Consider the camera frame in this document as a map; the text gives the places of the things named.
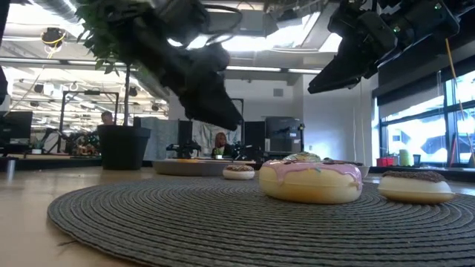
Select black equipment cabinet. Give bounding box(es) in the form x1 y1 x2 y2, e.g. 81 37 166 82
265 116 304 153

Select green donut chocolate drizzle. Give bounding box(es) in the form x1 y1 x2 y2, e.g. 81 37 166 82
282 151 322 162

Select black computer monitor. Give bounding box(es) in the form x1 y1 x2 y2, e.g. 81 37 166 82
0 111 33 145

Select yellow hanging cable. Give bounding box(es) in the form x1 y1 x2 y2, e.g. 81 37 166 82
444 38 475 156

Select black plant pot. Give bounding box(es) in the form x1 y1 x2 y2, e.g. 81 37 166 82
96 125 152 171

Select small brown sprinkled donut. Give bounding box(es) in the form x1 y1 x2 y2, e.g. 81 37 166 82
222 164 256 181

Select small plain chocolate donut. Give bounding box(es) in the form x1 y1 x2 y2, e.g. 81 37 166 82
377 170 456 205

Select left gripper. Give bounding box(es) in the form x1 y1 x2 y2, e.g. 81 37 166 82
125 10 245 131

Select dark grey plate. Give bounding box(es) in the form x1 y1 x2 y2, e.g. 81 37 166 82
151 158 258 177

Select grey office partition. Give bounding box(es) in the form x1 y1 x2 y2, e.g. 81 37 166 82
133 116 180 161

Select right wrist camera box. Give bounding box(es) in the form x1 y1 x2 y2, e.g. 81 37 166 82
357 12 399 53

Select green artificial plant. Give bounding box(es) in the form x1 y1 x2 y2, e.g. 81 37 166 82
73 0 168 127

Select round grey woven placemat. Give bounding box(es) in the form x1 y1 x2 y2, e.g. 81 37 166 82
47 177 475 267

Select black background stand frame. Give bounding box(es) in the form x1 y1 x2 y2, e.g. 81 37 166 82
58 90 120 154

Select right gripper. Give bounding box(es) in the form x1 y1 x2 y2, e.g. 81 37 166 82
307 1 384 95

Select person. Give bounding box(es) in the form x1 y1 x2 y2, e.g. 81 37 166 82
99 110 115 126
211 131 233 159

